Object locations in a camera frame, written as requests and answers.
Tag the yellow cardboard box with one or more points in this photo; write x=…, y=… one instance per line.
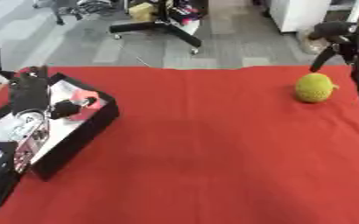
x=141, y=11

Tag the yellow-green durian soft toy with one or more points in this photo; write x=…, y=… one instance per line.
x=314, y=87

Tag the white cabinet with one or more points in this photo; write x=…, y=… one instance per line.
x=296, y=14

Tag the black box with white inside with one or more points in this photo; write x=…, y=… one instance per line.
x=80, y=137

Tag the pink toy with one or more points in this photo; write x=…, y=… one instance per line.
x=83, y=95

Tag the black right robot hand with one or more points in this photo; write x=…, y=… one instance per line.
x=333, y=30

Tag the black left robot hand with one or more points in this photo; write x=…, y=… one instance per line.
x=29, y=93

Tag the black wheeled stand base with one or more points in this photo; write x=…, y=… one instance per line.
x=162, y=29

